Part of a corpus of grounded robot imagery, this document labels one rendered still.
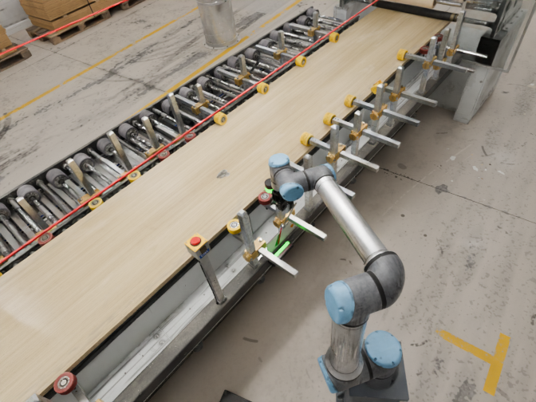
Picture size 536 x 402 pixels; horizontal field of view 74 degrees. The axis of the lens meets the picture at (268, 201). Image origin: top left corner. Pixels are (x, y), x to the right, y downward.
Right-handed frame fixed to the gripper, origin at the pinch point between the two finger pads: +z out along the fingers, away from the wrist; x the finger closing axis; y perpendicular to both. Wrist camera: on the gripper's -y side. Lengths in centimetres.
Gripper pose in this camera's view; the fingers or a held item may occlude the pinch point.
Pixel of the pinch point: (286, 210)
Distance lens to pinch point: 180.4
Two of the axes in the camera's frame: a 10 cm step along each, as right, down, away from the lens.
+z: 1.0, 6.6, 7.5
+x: 7.5, 4.4, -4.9
